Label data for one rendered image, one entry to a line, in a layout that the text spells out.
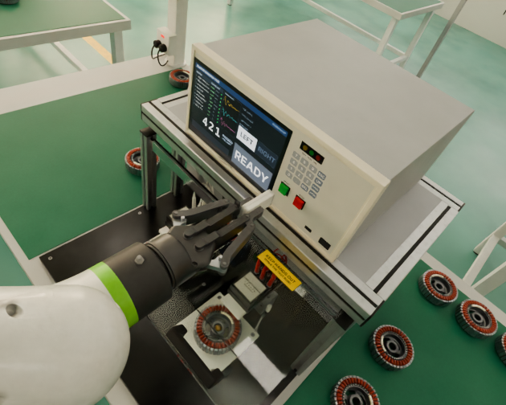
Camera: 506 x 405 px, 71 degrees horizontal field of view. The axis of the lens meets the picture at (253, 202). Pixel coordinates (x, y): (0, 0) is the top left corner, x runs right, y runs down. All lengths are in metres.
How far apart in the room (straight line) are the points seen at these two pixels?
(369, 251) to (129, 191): 0.77
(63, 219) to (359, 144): 0.85
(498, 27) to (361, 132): 6.35
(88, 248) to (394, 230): 0.77
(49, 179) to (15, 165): 0.12
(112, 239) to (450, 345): 1.00
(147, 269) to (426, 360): 0.86
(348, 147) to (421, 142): 0.15
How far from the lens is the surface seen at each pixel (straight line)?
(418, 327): 1.18
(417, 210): 0.87
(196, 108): 0.78
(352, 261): 0.70
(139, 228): 1.08
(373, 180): 0.54
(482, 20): 6.98
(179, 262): 0.49
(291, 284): 0.68
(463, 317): 1.25
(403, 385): 1.08
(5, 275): 2.01
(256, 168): 0.69
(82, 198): 1.19
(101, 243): 1.06
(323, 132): 0.58
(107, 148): 1.35
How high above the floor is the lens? 1.63
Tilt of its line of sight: 47 degrees down
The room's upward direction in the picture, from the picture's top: 17 degrees clockwise
